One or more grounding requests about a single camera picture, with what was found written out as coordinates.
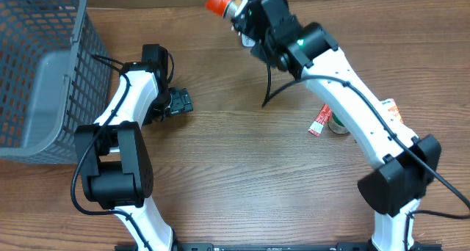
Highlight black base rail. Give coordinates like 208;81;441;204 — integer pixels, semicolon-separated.
114;242;443;251

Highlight orange tissue pack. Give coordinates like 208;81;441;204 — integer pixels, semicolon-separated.
381;98;403;123

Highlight green lid jar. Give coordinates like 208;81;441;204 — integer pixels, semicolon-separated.
328;113;349;134

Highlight red stick sachet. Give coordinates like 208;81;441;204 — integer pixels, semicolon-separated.
308;104;333;137

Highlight grey plastic basket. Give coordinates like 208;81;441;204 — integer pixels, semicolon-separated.
1;0;112;164

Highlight white barcode scanner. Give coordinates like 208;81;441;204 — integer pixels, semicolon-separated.
241;34;256;48

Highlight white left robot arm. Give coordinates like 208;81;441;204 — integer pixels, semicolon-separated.
70;57;192;250

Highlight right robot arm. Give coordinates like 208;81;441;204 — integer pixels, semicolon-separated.
222;0;441;250

